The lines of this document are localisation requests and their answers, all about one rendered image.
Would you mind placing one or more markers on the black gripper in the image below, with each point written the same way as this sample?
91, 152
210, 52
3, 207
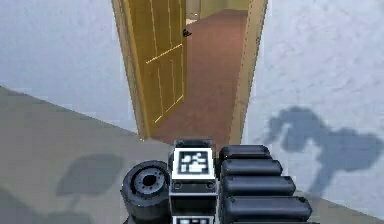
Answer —
146, 190

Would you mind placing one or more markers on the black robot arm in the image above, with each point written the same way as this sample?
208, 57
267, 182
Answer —
256, 186

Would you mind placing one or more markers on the yellow wooden room door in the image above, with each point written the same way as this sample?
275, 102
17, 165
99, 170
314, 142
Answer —
160, 60

